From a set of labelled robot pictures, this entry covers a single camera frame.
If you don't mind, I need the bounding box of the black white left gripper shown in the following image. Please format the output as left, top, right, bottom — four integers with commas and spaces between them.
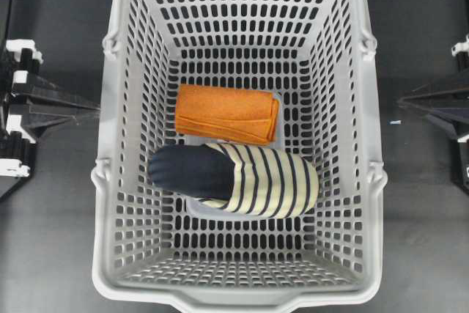
1, 40, 100, 198

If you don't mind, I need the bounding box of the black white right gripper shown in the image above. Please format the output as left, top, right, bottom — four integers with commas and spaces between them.
398, 35, 468, 193

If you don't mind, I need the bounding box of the grey plastic shopping basket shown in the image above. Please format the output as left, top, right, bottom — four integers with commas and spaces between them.
91, 0, 388, 312

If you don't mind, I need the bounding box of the striped cream navy slipper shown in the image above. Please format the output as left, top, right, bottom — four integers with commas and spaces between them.
148, 143, 319, 218

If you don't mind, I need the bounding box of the folded orange towel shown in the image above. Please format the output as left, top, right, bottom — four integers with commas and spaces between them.
174, 84, 280, 146

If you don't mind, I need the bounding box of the black cable at left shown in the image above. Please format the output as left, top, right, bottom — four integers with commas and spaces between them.
0, 0, 19, 116

